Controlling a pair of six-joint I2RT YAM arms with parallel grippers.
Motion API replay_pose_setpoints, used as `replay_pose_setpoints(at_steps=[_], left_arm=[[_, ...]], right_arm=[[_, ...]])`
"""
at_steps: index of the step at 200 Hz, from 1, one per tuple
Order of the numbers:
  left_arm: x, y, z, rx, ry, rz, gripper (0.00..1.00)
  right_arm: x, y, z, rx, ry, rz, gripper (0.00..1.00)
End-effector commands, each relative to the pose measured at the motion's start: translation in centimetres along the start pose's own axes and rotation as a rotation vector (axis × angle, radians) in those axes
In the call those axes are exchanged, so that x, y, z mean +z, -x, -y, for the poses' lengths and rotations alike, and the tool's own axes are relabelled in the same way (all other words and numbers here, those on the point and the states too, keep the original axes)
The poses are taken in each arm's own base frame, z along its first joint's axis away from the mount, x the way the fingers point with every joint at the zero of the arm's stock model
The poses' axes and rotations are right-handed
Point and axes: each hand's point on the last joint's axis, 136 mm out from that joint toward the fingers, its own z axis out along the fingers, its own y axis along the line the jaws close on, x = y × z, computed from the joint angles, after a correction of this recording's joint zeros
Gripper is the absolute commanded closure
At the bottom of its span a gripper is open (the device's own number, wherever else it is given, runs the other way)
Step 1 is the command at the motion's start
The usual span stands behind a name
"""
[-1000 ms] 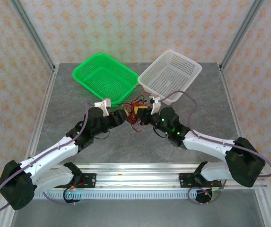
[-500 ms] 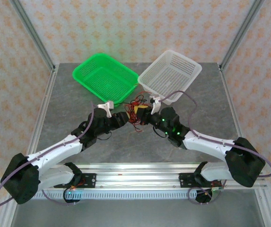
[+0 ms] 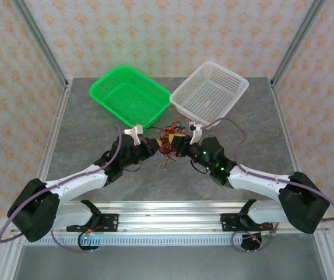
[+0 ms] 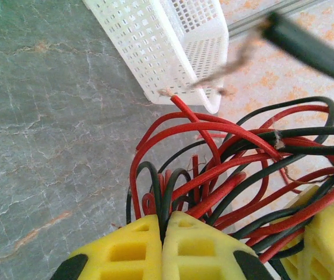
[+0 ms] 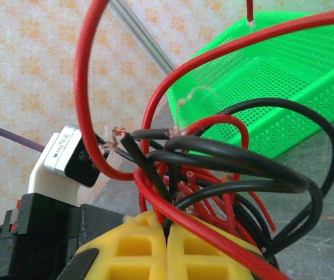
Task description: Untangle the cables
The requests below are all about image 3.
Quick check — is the thin red cable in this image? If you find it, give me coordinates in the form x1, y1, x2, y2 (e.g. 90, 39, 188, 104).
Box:
159, 128, 187, 160
158, 124, 185, 155
160, 139, 179, 170

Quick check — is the thin black cable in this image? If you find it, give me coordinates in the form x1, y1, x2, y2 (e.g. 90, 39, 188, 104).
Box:
169, 115, 189, 132
146, 125, 167, 138
166, 116, 191, 138

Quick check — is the green plastic basket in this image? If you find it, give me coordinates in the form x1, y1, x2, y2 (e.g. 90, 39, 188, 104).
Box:
89, 65, 172, 134

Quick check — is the white plastic basket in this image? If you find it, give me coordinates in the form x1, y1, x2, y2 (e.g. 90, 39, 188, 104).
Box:
169, 61, 250, 129

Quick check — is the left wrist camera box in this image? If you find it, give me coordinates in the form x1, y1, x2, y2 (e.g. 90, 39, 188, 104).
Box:
124, 123, 143, 146

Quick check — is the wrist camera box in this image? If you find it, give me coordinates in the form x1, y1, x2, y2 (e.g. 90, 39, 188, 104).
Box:
188, 121, 205, 146
124, 123, 143, 146

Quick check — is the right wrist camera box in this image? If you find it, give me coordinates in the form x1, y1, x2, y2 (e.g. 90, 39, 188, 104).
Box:
188, 121, 205, 146

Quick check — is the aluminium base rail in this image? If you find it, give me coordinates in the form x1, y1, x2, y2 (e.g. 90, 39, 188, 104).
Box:
10, 200, 331, 235

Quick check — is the aluminium table side rail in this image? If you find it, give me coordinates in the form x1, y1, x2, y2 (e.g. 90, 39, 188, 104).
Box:
269, 80, 314, 187
26, 83, 73, 187

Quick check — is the grey slotted cable duct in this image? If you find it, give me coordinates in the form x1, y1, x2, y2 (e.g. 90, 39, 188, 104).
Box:
23, 234, 270, 247

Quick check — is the aluminium frame post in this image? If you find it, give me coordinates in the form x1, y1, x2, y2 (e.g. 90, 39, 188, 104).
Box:
11, 0, 69, 86
0, 233, 25, 280
270, 0, 327, 86
313, 232, 334, 280

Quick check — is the aluminium lower frame post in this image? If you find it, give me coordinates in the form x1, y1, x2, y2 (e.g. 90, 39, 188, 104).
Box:
0, 233, 25, 280
313, 232, 334, 280

